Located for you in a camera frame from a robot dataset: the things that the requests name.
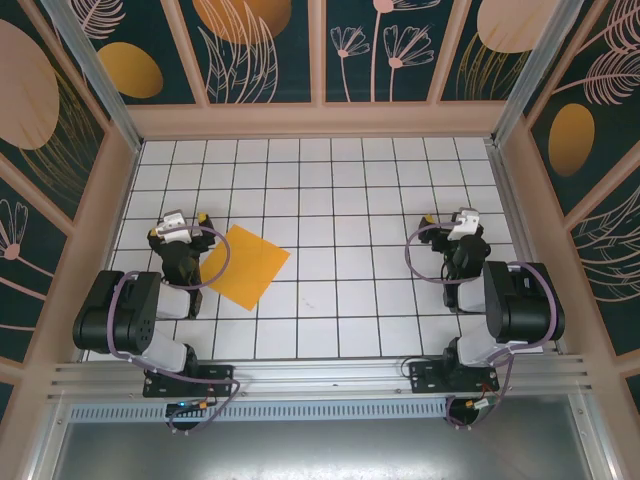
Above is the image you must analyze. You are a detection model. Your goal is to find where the orange cloth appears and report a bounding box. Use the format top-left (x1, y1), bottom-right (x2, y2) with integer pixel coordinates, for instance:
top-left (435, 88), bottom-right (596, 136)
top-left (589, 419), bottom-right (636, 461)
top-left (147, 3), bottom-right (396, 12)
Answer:
top-left (202, 224), bottom-right (292, 314)

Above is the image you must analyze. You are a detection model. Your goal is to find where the grey metal sheet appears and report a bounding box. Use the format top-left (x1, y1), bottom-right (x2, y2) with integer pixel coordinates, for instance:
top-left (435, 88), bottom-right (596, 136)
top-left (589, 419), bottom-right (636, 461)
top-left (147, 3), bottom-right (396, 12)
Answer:
top-left (29, 394), bottom-right (619, 480)

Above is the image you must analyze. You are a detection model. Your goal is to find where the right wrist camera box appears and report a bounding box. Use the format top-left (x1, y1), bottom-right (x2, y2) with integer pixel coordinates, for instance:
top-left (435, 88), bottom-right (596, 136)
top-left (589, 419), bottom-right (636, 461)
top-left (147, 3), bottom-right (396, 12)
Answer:
top-left (446, 209), bottom-right (482, 244)

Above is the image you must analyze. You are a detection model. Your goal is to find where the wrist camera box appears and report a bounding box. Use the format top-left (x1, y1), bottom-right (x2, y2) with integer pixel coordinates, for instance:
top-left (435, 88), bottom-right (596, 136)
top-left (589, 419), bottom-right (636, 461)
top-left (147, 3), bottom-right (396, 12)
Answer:
top-left (446, 209), bottom-right (482, 244)
top-left (154, 211), bottom-right (194, 244)

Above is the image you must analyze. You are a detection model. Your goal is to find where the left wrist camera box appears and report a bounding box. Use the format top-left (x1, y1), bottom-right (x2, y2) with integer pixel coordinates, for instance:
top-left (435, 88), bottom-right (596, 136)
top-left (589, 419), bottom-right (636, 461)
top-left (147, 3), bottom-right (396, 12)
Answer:
top-left (154, 211), bottom-right (194, 244)

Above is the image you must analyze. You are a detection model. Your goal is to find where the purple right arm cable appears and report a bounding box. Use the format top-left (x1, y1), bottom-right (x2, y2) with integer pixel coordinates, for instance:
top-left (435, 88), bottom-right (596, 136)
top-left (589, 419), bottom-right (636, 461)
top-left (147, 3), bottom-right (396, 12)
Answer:
top-left (404, 223), bottom-right (557, 431)

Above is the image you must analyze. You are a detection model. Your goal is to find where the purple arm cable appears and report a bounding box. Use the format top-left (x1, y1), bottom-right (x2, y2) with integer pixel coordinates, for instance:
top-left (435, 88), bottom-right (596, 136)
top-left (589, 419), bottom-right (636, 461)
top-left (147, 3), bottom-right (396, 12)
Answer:
top-left (108, 225), bottom-right (241, 434)
top-left (404, 223), bottom-right (557, 431)

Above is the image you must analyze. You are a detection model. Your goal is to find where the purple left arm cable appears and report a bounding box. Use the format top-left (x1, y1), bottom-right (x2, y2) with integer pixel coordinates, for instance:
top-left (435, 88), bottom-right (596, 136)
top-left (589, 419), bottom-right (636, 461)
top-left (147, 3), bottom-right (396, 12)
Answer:
top-left (108, 225), bottom-right (241, 434)

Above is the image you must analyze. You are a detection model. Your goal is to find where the aluminium side rail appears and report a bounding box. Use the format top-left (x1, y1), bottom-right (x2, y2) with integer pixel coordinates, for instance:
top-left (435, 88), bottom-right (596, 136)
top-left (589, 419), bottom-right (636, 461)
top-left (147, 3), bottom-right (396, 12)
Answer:
top-left (486, 141), bottom-right (570, 357)

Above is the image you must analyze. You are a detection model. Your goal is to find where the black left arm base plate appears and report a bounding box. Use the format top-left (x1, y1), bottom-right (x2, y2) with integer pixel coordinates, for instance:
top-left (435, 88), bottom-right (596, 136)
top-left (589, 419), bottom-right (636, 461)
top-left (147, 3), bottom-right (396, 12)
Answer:
top-left (142, 363), bottom-right (236, 399)

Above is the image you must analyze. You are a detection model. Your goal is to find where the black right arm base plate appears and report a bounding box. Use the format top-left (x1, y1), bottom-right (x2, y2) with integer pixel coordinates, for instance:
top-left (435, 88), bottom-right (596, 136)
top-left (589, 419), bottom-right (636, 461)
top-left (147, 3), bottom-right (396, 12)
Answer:
top-left (408, 360), bottom-right (501, 394)

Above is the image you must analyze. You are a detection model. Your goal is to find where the aluminium frame post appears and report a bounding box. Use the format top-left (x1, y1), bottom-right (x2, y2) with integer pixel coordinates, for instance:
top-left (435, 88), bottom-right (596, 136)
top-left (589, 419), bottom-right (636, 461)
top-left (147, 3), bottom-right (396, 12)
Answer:
top-left (39, 0), bottom-right (145, 153)
top-left (491, 0), bottom-right (587, 147)

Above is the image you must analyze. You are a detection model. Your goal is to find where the aluminium mounting rail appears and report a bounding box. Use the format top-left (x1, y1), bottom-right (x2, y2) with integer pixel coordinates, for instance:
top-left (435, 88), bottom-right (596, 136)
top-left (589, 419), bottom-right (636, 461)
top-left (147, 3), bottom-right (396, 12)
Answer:
top-left (47, 353), bottom-right (596, 401)

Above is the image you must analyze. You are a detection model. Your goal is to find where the slotted grey cable duct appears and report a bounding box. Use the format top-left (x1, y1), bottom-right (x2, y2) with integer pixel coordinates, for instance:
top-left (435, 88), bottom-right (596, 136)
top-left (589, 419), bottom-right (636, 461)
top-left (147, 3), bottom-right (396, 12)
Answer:
top-left (67, 397), bottom-right (451, 425)

